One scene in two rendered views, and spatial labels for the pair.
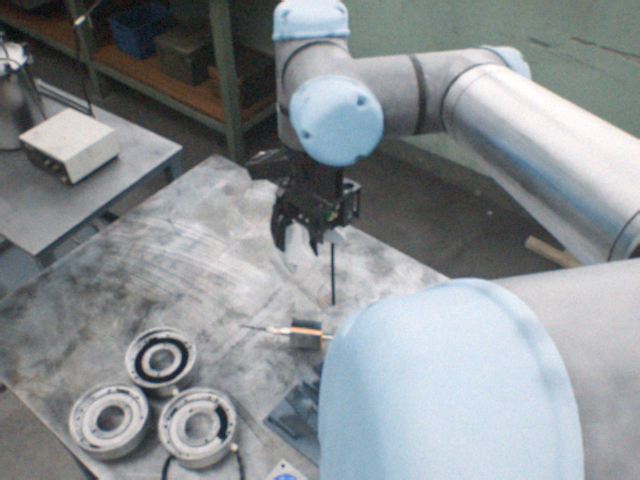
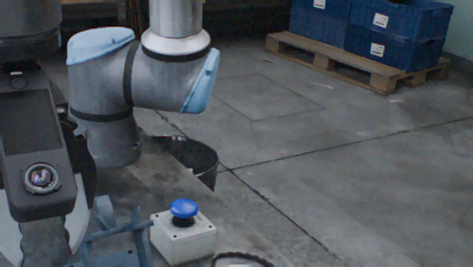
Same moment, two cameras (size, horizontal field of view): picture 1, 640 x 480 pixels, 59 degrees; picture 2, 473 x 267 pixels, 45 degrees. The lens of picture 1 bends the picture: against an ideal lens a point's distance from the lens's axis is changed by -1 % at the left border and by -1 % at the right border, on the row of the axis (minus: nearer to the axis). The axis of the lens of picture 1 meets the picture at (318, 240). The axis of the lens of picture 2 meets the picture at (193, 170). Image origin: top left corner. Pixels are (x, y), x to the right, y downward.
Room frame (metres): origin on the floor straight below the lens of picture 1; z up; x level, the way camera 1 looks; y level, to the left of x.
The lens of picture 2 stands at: (0.89, 0.29, 1.28)
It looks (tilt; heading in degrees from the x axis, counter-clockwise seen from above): 28 degrees down; 201
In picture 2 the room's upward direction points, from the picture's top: 4 degrees clockwise
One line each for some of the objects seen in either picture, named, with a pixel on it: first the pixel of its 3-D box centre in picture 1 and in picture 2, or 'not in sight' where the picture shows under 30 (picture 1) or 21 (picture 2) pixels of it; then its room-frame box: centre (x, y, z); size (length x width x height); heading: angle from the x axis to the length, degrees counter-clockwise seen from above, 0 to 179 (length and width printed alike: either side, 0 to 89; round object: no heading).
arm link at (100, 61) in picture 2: not in sight; (105, 68); (0.04, -0.22, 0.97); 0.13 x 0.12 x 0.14; 100
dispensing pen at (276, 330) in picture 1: (291, 330); not in sight; (0.53, 0.04, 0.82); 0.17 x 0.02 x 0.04; 81
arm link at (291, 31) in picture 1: (311, 58); not in sight; (0.55, 0.01, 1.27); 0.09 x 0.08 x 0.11; 10
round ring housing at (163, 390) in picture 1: (162, 362); not in sight; (0.47, 0.23, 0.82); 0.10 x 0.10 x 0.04
